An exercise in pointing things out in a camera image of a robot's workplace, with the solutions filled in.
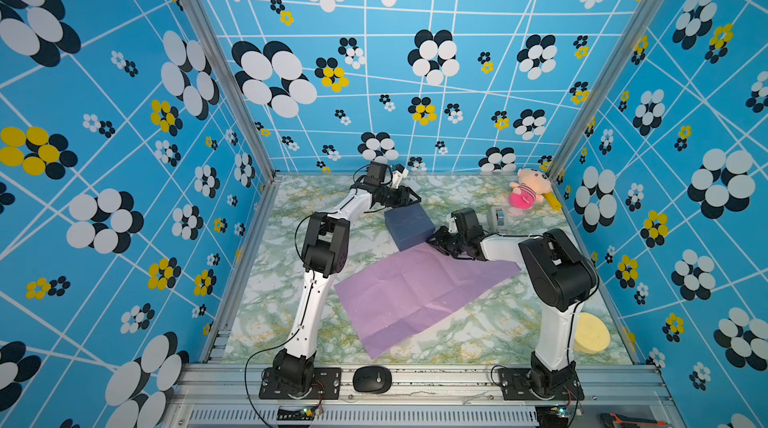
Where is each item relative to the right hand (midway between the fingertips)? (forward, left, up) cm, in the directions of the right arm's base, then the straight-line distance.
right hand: (429, 241), depth 100 cm
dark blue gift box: (+2, +7, +6) cm, 10 cm away
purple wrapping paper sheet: (-19, +13, 0) cm, 23 cm away
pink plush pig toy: (+21, -39, +5) cm, 44 cm away
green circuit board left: (-48, +38, -3) cm, 61 cm away
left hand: (+13, +3, +7) cm, 15 cm away
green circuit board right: (-47, -27, -3) cm, 54 cm away
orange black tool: (-48, -38, 0) cm, 62 cm away
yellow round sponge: (-30, -41, +1) cm, 51 cm away
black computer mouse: (-41, +17, +2) cm, 44 cm away
